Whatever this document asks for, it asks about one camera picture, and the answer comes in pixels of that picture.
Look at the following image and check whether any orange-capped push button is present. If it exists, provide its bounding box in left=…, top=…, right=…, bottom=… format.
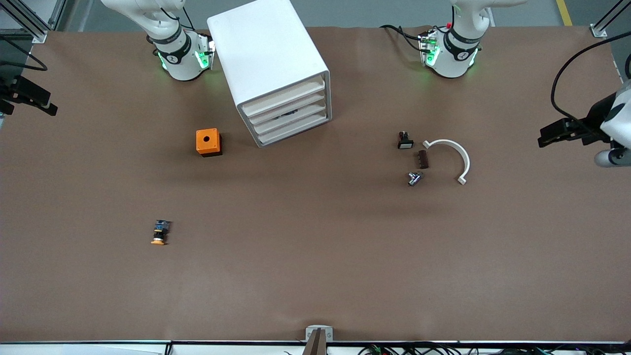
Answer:
left=151, top=220, right=172, bottom=246

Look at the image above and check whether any orange box with round hole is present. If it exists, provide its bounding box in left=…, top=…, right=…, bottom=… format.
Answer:
left=196, top=128, right=223, bottom=157

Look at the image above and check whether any aluminium frame post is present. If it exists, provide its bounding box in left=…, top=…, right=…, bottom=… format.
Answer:
left=589, top=0, right=631, bottom=38
left=0, top=0, right=67, bottom=44

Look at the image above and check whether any white curved bracket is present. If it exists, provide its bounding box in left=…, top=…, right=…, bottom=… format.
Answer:
left=422, top=139, right=471, bottom=185

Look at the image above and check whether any black arm base cable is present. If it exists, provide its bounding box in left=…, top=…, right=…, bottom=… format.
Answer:
left=380, top=24, right=427, bottom=52

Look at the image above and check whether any white table edge rail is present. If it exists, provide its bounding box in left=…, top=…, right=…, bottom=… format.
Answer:
left=0, top=339, right=631, bottom=355

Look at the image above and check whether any black cable bundle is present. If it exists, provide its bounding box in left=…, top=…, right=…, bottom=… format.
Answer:
left=357, top=344, right=631, bottom=355

